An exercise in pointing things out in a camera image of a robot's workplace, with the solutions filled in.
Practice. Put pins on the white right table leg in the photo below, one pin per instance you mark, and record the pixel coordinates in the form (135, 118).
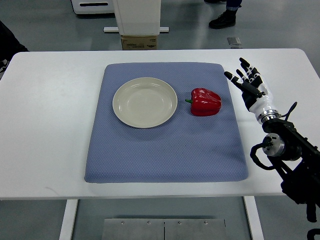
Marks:
(253, 219)

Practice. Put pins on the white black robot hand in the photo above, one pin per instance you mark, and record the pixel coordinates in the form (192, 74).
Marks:
(256, 94)

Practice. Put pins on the blue jeans leg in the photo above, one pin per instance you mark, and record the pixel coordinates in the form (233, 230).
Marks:
(233, 5)

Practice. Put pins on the red bell pepper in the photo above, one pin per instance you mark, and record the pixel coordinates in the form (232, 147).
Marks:
(204, 102)

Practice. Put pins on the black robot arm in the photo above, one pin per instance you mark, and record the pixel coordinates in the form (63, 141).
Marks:
(294, 158)

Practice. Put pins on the white pedestal column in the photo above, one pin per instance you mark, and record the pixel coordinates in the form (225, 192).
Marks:
(138, 17)

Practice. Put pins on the white table base bar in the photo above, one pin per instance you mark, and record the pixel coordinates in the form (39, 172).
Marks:
(114, 29)

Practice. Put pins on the person in black clothes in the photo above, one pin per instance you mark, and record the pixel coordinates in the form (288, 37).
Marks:
(9, 46)

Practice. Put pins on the blue square mat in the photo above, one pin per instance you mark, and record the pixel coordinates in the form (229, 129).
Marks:
(185, 149)

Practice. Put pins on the black boot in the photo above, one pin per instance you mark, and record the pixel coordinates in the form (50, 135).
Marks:
(225, 20)

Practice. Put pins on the white table leg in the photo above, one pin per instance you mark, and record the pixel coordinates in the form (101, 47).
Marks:
(253, 219)
(68, 222)

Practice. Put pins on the cream round plate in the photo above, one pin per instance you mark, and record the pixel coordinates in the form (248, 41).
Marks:
(145, 102)

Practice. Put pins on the white cabinet with slot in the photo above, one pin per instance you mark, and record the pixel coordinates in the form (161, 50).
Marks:
(90, 7)

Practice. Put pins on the grey floor plate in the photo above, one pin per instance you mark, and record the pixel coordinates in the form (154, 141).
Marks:
(234, 41)

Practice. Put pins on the white left table leg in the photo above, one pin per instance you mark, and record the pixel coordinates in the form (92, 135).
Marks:
(68, 222)

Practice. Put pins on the cardboard box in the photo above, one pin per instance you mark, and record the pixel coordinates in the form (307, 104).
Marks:
(139, 42)

